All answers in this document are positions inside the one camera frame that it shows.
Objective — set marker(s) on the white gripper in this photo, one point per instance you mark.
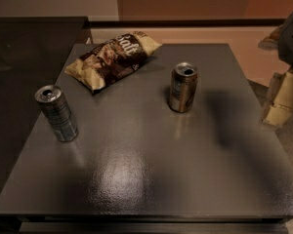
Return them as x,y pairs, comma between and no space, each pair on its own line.
292,44

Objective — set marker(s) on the orange soda can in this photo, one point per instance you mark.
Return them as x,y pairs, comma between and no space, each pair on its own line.
184,80

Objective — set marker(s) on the slim blue energy drink can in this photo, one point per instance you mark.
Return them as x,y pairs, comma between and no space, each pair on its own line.
54,106

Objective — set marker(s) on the salt chips bag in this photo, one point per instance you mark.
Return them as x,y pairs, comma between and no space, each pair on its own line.
112,60

